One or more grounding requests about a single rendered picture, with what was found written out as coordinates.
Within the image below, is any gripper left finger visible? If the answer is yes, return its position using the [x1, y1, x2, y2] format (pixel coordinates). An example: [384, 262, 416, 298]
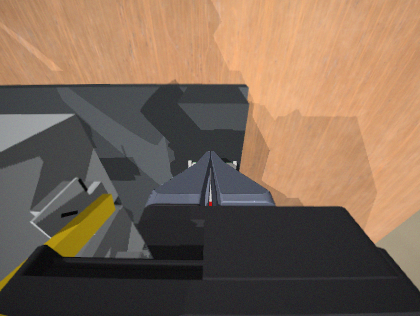
[145, 151, 211, 207]

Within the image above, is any dark grey board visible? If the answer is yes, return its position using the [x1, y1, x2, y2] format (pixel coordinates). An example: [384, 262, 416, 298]
[0, 84, 249, 239]

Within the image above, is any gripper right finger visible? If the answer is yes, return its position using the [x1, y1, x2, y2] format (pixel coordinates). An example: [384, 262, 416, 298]
[211, 151, 276, 206]

